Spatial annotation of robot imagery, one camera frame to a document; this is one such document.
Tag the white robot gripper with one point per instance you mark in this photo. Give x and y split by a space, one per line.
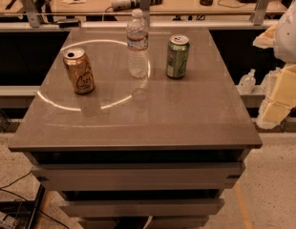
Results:
289 37

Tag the green soda can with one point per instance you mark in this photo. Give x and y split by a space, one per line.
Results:
177 56

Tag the orange soda can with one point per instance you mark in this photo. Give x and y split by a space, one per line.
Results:
79 70

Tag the small clear sanitizer bottle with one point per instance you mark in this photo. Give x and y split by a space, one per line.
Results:
247 82

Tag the clear plastic water bottle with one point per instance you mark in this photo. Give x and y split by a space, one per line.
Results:
137 44

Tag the grey drawer cabinet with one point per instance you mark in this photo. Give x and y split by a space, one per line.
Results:
156 147

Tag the white power strip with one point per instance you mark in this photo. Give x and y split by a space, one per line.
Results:
131 4

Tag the black box on floor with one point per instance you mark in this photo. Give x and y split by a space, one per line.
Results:
20 213

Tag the grey metal bracket right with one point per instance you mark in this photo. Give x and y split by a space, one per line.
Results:
257 17

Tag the grey metal bracket left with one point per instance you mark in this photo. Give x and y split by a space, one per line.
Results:
31 13

